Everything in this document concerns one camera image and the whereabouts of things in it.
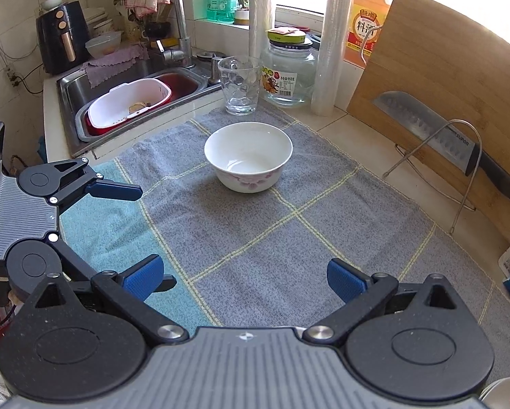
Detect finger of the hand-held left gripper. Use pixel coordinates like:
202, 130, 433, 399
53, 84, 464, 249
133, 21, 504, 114
48, 232, 178, 292
48, 157, 145, 218

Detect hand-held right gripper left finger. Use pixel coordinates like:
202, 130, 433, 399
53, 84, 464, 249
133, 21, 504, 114
33, 253, 189, 348

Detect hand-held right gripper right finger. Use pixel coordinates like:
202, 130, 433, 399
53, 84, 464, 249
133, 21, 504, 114
304, 258, 460, 348

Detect white bowl pink floral print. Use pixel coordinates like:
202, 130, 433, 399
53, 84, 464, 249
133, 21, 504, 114
204, 122, 293, 194

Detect large white fruit print plate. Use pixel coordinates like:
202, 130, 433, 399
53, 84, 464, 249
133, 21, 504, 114
480, 376, 510, 409

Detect grey teal checked towel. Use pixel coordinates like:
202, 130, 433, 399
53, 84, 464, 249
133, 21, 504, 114
59, 102, 510, 384

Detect steel sink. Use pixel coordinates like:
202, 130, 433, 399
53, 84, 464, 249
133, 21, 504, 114
56, 53, 221, 158

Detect purple cloth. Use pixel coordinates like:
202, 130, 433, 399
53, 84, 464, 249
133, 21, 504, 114
83, 45, 150, 88

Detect clear plastic bowl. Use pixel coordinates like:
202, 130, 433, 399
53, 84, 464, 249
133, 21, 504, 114
85, 31, 122, 58

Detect clear drinking glass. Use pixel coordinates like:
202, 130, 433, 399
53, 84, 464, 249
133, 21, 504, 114
218, 55, 262, 116

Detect black air fryer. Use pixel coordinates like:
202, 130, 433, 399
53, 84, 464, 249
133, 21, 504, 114
35, 0, 91, 75

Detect black cup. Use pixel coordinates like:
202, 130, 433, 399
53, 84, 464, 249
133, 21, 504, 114
143, 20, 172, 40

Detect stacked dishes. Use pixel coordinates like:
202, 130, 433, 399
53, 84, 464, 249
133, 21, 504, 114
88, 6, 119, 35

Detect steel faucet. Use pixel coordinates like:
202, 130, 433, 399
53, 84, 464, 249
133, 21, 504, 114
161, 0, 196, 69

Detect glass jar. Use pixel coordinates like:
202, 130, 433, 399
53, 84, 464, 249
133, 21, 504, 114
261, 27, 319, 107

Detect small potted plant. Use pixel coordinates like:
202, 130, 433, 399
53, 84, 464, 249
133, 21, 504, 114
233, 0, 251, 25

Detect thin plastic wrap roll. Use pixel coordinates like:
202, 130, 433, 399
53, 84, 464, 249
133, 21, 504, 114
249, 0, 275, 58

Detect thick plastic wrap roll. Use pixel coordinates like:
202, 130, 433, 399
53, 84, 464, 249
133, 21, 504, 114
310, 0, 358, 117

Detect bamboo cutting board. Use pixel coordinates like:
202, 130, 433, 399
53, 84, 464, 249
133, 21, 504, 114
346, 0, 510, 243

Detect orange cooking wine bottle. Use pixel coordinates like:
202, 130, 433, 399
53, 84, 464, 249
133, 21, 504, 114
342, 0, 398, 69

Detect metal wire rack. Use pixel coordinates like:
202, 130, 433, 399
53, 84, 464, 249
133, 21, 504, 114
361, 25, 483, 235

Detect kitchen knife black handle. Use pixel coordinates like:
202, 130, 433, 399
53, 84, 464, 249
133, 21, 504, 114
372, 91, 510, 215

